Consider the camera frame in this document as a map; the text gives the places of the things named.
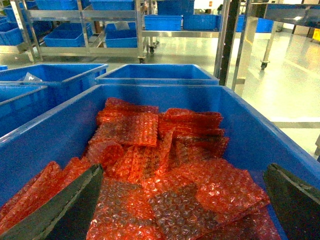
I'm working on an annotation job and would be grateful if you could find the blue plastic bin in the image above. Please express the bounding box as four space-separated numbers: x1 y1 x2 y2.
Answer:
104 22 138 48
0 63 109 106
0 85 52 136
95 64 219 86
43 22 85 47

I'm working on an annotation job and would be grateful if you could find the stainless steel table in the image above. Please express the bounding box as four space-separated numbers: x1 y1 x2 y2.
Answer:
231 0 320 91

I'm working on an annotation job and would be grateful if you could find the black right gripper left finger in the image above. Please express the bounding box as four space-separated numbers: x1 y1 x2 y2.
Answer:
0 164 104 240

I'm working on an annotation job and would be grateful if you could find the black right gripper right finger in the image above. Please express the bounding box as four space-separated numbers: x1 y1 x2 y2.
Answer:
263 163 320 240

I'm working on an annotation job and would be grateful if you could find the blue bin with bubble wrap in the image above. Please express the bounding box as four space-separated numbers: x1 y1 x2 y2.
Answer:
0 83 320 240

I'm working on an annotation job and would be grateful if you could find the red bubble wrap pile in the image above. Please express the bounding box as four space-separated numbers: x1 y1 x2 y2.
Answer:
0 97 280 240

